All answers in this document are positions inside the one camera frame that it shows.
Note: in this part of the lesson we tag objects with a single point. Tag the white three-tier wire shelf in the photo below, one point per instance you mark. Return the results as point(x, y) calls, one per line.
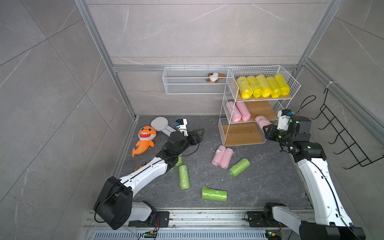
point(248, 133)

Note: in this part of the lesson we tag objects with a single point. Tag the black wall hook rack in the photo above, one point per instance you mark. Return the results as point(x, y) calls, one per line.
point(350, 145)

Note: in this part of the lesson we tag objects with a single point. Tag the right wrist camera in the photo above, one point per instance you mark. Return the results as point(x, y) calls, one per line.
point(284, 119)

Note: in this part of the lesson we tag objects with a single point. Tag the green roll right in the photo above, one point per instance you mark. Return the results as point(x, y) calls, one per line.
point(239, 167)

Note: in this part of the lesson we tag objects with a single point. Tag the white folding stand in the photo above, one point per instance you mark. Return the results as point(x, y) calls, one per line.
point(161, 124)

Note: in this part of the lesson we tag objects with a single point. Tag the green roll lower left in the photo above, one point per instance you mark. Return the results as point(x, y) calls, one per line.
point(184, 177)

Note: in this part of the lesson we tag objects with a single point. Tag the white wall wire basket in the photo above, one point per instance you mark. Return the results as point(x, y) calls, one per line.
point(192, 80)

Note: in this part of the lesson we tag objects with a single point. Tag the tiger striped small toy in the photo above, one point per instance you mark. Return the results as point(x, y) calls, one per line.
point(141, 166)

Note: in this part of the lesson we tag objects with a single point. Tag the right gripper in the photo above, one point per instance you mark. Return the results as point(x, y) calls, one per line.
point(272, 128)

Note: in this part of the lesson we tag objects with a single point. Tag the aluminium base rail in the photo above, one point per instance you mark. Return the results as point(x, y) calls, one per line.
point(187, 225)

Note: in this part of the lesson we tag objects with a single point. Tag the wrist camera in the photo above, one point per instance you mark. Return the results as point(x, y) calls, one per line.
point(181, 125)
point(284, 119)

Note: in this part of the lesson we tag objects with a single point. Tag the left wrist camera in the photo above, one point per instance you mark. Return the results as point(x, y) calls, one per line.
point(181, 125)

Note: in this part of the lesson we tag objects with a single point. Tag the brown white plush puppy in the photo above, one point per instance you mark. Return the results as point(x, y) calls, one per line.
point(215, 77)

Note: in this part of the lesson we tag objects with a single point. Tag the green roll bottom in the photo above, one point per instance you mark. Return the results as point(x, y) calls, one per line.
point(215, 195)

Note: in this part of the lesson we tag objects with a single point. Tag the pink roll top angled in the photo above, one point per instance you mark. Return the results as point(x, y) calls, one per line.
point(245, 113)

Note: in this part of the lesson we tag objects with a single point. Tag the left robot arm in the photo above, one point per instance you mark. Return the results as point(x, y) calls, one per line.
point(115, 203)

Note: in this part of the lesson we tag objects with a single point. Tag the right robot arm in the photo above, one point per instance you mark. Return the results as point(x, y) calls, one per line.
point(331, 221)

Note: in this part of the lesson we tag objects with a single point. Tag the yellow roll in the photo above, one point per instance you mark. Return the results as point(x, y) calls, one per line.
point(245, 88)
point(284, 87)
point(266, 89)
point(257, 89)

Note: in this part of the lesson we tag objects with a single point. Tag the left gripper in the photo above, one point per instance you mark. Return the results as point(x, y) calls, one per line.
point(197, 140)

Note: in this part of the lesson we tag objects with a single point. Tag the orange shark plush toy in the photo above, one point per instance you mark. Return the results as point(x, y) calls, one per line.
point(146, 136)

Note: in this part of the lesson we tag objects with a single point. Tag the yellow roll horizontal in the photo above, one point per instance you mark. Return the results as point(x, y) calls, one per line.
point(276, 90)

